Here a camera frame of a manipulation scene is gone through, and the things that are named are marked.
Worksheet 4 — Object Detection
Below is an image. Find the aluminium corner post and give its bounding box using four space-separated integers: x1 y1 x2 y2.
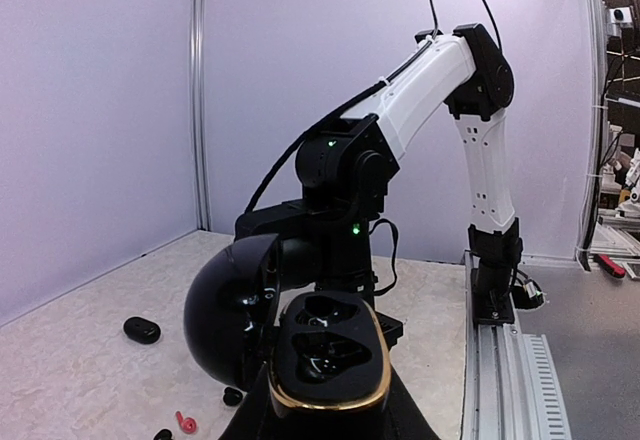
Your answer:
575 0 608 272
190 0 211 231

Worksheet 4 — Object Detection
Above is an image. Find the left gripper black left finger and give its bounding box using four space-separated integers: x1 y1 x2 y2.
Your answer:
219 364 278 440

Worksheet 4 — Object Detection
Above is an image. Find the small black charging case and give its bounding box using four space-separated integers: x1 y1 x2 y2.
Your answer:
123 316 161 345

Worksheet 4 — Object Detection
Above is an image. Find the red earbud centre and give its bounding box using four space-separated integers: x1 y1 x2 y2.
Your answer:
175 411 198 435

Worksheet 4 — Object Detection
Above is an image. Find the black round earbud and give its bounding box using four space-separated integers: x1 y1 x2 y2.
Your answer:
222 387 244 408

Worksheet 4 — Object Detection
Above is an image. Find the aluminium front rail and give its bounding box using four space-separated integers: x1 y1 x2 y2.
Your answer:
460 253 572 439

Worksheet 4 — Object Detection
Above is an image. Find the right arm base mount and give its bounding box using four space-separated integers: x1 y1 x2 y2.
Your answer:
471 258 545 326

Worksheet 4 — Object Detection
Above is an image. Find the black stem earbud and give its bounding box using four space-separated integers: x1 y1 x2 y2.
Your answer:
153 428 173 440

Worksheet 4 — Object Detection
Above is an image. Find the red handled tool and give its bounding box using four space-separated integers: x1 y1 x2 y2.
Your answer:
593 254 626 279

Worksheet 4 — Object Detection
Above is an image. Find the left aluminium corner post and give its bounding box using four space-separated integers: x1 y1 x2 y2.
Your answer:
190 0 211 231

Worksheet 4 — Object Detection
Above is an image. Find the right aluminium corner post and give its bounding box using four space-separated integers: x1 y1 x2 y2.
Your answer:
575 0 608 272

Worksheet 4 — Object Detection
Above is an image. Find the glossy black earbud case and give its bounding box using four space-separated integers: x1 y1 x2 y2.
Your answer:
183 234 392 416

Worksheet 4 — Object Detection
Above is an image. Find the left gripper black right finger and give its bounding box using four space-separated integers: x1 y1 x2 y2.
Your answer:
382 366 440 440

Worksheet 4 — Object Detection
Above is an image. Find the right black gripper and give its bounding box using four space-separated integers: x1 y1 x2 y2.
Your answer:
234 199 405 351

